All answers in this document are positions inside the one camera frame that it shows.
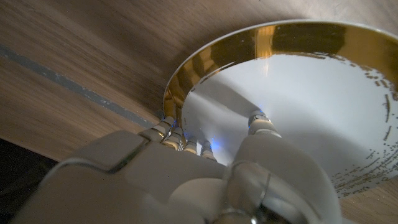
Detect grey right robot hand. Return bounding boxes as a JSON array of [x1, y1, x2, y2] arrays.
[[9, 109, 355, 224]]

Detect white plate with gold rim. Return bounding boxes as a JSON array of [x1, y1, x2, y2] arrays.
[[163, 19, 398, 200]]

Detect grey tape outline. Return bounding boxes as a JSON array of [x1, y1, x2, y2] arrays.
[[0, 43, 156, 129]]

